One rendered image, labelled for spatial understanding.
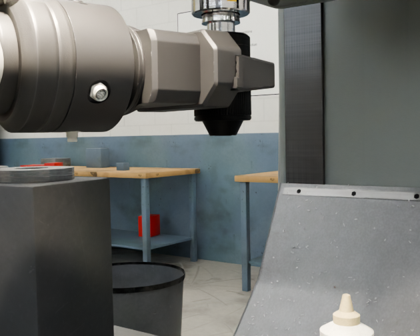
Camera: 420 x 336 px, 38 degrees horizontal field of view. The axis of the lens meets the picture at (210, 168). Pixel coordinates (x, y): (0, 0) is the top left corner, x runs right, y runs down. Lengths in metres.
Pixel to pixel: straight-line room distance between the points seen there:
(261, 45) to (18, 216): 4.93
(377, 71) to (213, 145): 4.91
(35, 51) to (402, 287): 0.55
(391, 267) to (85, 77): 0.51
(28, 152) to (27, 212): 7.08
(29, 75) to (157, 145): 5.78
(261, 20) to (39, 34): 5.15
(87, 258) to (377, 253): 0.36
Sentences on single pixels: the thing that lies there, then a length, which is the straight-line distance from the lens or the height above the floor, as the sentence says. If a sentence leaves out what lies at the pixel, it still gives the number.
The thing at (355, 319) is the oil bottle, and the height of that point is 1.04.
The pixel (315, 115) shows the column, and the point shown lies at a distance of 0.87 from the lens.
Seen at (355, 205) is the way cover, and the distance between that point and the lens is 0.83.
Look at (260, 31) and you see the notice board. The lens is 5.49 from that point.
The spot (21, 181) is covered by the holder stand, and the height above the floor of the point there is 1.14.
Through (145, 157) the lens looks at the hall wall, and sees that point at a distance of 6.26.
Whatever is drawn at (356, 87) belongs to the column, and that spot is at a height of 1.24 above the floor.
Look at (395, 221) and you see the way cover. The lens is 0.81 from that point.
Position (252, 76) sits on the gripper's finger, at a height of 1.23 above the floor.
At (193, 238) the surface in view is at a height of 0.22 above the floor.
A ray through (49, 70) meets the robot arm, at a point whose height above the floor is 1.22.
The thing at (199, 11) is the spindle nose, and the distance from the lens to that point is 0.50.
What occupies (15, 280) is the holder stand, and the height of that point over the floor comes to 1.05.
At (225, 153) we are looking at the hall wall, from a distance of 5.63.
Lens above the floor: 1.18
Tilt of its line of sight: 3 degrees down
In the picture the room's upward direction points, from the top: 1 degrees counter-clockwise
